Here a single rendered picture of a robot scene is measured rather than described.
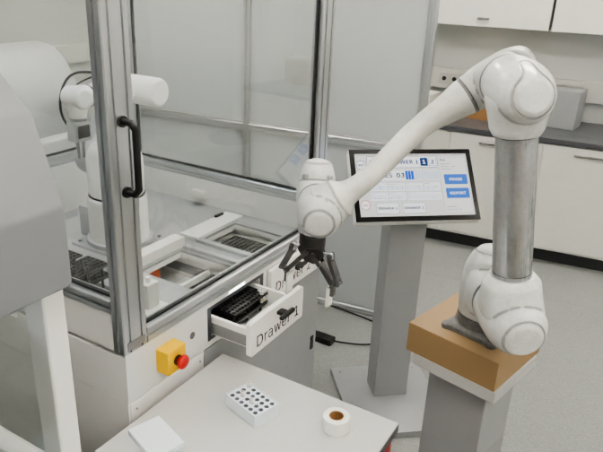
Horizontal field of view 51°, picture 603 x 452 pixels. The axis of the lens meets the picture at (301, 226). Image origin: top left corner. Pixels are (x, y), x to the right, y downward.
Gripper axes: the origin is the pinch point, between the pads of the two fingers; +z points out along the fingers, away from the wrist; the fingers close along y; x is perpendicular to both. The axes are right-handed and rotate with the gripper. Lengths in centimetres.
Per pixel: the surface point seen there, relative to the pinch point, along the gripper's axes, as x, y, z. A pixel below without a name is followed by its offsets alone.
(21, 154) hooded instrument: 87, 2, -61
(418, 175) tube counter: -91, 3, -14
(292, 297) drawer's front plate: -4.6, 8.3, 5.3
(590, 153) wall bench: -298, -40, 11
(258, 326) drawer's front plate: 13.5, 8.0, 7.0
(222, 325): 15.5, 19.4, 9.5
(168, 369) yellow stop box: 39.4, 19.0, 11.2
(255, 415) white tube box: 34.8, -6.1, 17.7
